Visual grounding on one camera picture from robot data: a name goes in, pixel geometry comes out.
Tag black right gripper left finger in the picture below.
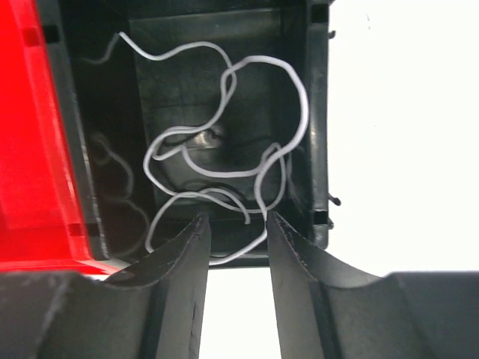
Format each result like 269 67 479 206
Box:
1 214 211 358

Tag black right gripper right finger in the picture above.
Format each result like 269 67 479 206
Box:
267 212 478 358

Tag white wire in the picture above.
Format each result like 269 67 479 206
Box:
118 31 310 266

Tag red plastic bin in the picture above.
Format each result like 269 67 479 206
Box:
1 1 126 275

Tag black plastic bin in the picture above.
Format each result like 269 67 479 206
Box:
37 1 334 262

